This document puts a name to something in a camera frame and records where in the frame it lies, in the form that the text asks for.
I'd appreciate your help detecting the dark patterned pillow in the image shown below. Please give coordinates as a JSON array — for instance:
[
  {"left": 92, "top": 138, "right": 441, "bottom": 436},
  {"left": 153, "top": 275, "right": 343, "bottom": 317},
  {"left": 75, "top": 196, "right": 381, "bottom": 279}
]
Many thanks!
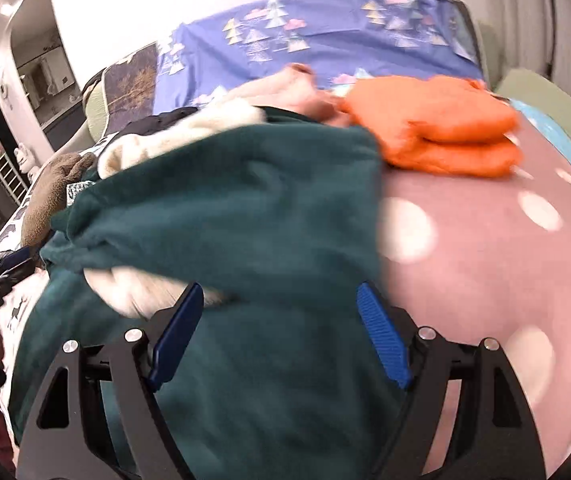
[{"left": 101, "top": 42, "right": 157, "bottom": 134}]

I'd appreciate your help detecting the pink dotted bed cover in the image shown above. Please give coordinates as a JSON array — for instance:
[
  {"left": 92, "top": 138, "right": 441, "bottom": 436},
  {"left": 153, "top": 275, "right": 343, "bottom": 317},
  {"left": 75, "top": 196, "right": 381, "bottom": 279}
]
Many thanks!
[{"left": 0, "top": 84, "right": 571, "bottom": 476}]

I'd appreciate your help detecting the green pillow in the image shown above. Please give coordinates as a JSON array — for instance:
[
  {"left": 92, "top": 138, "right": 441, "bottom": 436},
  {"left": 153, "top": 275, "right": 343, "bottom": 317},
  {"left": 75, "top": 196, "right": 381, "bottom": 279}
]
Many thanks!
[{"left": 495, "top": 68, "right": 571, "bottom": 140}]

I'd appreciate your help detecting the white cat figurine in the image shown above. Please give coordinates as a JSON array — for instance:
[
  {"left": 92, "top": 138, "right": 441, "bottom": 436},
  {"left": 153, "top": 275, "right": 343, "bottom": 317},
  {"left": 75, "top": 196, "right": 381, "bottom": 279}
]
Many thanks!
[{"left": 14, "top": 143, "right": 40, "bottom": 183}]

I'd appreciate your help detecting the blue tree-print sheet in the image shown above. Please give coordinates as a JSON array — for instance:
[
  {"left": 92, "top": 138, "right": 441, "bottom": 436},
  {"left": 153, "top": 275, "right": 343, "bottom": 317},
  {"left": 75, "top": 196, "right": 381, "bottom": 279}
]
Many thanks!
[{"left": 153, "top": 0, "right": 483, "bottom": 114}]

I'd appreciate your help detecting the dark green fleece sweater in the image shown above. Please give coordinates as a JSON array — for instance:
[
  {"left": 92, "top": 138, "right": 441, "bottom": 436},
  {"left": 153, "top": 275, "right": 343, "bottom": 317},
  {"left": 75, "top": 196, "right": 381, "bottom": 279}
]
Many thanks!
[{"left": 8, "top": 108, "right": 403, "bottom": 479}]

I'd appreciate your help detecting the pink folded garment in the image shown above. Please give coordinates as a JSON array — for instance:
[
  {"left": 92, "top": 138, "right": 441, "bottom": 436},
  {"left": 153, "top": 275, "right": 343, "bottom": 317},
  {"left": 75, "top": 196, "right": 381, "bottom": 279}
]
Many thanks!
[{"left": 227, "top": 64, "right": 351, "bottom": 128}]

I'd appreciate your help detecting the black folded garment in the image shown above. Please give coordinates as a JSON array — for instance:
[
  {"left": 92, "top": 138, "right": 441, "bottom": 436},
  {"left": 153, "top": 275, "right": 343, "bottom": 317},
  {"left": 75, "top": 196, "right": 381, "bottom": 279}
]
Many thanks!
[{"left": 117, "top": 106, "right": 198, "bottom": 136}]

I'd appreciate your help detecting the orange puffer jacket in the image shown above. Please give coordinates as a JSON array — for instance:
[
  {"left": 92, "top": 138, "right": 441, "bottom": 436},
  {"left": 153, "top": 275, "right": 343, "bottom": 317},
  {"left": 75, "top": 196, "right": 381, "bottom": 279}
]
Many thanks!
[{"left": 342, "top": 76, "right": 523, "bottom": 178}]

